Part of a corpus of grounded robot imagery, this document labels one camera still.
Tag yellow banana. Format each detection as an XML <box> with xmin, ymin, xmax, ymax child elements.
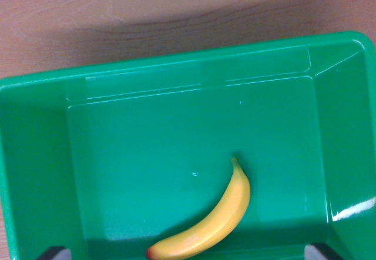
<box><xmin>146</xmin><ymin>157</ymin><xmax>251</xmax><ymax>260</ymax></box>

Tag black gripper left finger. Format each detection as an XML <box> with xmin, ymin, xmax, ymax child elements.
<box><xmin>36</xmin><ymin>245</ymin><xmax>72</xmax><ymax>260</ymax></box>

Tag green plastic bin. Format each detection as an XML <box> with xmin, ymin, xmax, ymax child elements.
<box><xmin>0</xmin><ymin>30</ymin><xmax>376</xmax><ymax>260</ymax></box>

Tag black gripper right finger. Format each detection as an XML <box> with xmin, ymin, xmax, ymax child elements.
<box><xmin>304</xmin><ymin>242</ymin><xmax>343</xmax><ymax>260</ymax></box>

